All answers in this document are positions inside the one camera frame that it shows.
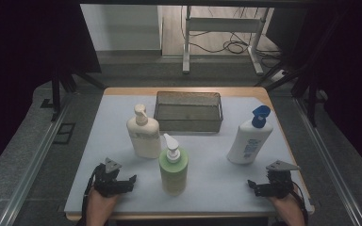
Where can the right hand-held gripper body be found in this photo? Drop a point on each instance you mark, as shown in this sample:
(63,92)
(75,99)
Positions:
(278,185)

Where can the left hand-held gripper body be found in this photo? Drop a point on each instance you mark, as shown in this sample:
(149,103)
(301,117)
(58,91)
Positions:
(106,185)

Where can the green pump bottle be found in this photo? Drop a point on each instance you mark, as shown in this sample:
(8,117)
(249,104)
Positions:
(173,172)

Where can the white bottle with blue pump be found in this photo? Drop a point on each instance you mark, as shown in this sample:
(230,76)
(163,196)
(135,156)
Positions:
(248,141)

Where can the metal mesh basket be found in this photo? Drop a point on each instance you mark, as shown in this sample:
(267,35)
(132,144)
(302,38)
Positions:
(188,122)

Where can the person's left hand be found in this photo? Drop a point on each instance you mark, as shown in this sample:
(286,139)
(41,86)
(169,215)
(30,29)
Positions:
(102,204)

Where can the person's right hand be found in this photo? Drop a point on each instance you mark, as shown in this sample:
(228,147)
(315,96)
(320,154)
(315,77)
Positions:
(284,205)

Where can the cream pump bottle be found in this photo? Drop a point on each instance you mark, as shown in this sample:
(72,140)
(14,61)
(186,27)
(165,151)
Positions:
(144,138)

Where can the black tripod stand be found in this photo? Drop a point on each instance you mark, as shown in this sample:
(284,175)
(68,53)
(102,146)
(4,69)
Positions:
(311,97)
(56,94)

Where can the white power strip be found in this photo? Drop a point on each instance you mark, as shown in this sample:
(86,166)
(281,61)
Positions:
(278,75)

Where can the dark curtain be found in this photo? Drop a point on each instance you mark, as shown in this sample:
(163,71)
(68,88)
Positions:
(19,62)
(352,62)

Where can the aluminium rail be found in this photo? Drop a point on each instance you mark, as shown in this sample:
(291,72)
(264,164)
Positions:
(330,163)
(34,163)

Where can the white metal desk frame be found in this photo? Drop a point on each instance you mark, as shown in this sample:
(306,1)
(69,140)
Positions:
(223,24)

